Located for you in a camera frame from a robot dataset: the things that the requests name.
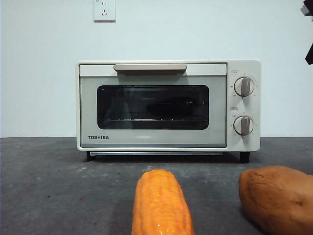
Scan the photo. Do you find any purple eggplant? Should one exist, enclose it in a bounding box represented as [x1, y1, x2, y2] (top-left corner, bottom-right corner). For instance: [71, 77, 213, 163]
[146, 97, 196, 118]

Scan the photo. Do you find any oven door with beige handle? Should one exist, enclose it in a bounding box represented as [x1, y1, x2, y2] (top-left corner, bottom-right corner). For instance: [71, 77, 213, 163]
[78, 63, 227, 149]

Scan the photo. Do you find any white Toshiba toaster oven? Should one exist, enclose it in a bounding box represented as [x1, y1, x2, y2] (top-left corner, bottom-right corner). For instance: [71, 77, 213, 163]
[75, 58, 262, 164]

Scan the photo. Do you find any oven temperature knob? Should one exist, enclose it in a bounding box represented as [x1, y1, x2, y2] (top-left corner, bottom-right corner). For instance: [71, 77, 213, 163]
[234, 76, 256, 98]

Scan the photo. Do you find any oven timer knob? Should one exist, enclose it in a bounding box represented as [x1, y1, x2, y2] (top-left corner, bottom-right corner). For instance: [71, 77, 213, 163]
[233, 116, 255, 136]

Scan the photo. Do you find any brown sweet potato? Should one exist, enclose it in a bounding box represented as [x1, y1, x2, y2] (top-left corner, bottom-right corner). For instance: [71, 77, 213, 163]
[238, 165, 313, 235]

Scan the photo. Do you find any orange corn cob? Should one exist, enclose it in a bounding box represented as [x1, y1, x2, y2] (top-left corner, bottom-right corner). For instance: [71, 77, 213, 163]
[131, 169, 196, 235]

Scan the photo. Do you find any metal wire oven rack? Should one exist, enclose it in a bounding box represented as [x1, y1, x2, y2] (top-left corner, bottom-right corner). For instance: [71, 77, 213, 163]
[106, 118, 196, 122]

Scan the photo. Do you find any white wall power socket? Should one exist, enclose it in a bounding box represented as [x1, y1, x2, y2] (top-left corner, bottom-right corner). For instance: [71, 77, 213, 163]
[94, 0, 117, 23]

